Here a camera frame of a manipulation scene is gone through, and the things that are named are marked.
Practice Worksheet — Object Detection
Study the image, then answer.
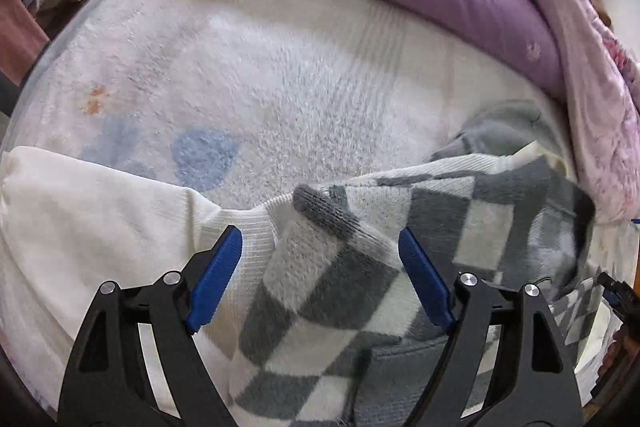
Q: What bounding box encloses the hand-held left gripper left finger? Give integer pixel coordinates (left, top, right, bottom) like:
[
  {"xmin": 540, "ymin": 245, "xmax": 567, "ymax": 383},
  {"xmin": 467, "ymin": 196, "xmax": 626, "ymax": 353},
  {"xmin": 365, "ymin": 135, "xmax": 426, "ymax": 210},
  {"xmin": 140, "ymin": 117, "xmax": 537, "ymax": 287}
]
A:
[{"xmin": 57, "ymin": 225, "xmax": 244, "ymax": 427}]

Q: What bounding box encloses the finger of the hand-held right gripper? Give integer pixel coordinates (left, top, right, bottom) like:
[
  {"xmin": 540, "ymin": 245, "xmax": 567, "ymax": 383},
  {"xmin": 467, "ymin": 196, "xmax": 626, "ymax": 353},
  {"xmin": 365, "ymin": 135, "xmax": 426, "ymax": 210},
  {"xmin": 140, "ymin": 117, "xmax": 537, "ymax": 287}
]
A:
[{"xmin": 597, "ymin": 271, "xmax": 640, "ymax": 325}]

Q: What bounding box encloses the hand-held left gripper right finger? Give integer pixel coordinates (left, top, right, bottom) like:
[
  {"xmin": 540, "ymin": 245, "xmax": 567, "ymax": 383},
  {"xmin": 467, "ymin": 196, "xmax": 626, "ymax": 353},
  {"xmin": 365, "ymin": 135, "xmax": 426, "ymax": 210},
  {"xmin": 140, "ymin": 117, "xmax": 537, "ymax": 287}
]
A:
[{"xmin": 397, "ymin": 227, "xmax": 586, "ymax": 427}]

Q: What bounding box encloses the person's right hand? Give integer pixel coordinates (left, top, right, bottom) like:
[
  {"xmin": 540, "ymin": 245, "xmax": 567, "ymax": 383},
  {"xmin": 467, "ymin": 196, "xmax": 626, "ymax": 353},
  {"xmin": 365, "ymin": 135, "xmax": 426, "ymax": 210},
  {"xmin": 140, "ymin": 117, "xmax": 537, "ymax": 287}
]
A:
[{"xmin": 597, "ymin": 328, "xmax": 627, "ymax": 384}]

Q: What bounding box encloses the white garment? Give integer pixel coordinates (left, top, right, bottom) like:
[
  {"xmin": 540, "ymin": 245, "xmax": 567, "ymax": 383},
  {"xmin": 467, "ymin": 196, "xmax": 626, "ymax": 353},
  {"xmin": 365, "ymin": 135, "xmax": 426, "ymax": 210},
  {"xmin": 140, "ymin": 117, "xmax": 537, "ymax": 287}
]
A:
[{"xmin": 0, "ymin": 146, "xmax": 281, "ymax": 418}]

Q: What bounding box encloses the grey garment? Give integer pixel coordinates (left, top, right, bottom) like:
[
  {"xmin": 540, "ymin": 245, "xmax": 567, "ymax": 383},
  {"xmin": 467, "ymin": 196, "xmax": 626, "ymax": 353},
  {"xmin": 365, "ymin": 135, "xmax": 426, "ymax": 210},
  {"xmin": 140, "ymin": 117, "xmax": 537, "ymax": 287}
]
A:
[{"xmin": 431, "ymin": 99, "xmax": 568, "ymax": 164}]

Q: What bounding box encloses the pale pink floral quilt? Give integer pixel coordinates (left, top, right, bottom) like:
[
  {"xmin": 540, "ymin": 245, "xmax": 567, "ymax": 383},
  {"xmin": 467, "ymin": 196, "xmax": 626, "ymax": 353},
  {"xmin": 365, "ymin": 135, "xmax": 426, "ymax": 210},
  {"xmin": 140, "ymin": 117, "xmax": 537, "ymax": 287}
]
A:
[{"xmin": 477, "ymin": 0, "xmax": 640, "ymax": 226}]

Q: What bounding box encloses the white fluffy blanket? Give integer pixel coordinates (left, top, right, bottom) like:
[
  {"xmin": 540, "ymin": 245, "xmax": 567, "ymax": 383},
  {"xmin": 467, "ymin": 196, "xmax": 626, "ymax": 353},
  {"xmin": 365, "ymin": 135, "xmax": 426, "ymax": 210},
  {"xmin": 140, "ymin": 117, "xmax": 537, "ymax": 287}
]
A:
[{"xmin": 0, "ymin": 0, "xmax": 583, "ymax": 410}]

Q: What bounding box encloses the dusty pink cloth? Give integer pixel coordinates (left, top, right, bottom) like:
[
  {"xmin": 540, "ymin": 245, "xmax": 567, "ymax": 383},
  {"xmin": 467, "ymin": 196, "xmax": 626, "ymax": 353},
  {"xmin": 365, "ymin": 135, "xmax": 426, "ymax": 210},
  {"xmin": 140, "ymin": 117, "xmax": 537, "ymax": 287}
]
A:
[{"xmin": 0, "ymin": 0, "xmax": 51, "ymax": 88}]

